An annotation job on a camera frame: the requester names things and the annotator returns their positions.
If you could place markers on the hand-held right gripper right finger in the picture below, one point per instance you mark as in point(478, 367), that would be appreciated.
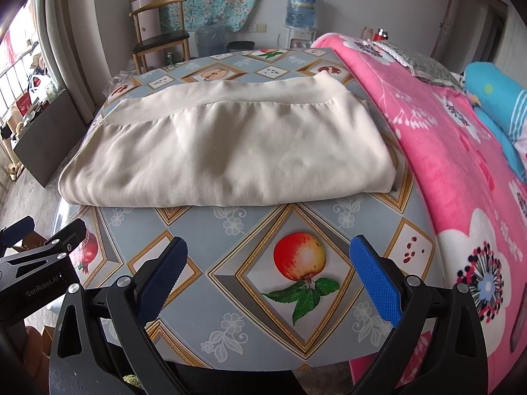
point(376, 279)

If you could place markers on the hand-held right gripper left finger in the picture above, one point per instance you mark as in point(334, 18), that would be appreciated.
point(164, 275)

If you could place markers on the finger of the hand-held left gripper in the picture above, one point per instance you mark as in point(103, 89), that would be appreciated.
point(61, 240)
point(16, 231)

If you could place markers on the cream zip-neck sweatshirt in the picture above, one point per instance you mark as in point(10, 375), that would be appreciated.
point(226, 144)

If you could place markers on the beige slippers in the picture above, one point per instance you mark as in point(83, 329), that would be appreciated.
point(14, 171)

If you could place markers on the dark cabinet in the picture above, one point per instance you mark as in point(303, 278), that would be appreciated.
point(49, 140)

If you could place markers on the fruit print tablecloth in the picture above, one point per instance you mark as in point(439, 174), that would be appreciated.
point(255, 222)

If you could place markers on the red box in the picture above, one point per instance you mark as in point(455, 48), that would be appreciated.
point(24, 103)

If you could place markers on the pink floral blanket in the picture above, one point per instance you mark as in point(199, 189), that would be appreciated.
point(444, 152)

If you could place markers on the white plastic bag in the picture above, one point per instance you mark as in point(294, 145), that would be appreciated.
point(39, 83)

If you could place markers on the clear plastic bag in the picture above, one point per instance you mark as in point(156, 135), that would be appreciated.
point(121, 79)

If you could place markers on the grey curtain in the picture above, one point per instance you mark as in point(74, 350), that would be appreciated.
point(70, 49)

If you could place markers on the wooden chair with dark seat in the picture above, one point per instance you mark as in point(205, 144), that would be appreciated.
point(160, 43)

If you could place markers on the grey sequined cushion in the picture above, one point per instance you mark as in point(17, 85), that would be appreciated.
point(424, 63)

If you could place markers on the blue pillow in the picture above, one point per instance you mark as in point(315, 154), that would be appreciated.
point(498, 90)

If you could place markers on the empty clear water jug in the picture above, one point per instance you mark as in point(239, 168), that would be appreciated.
point(211, 41)

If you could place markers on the dark grey trash can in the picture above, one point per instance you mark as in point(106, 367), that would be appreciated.
point(241, 47)

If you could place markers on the white wall socket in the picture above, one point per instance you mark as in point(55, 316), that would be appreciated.
point(257, 28)

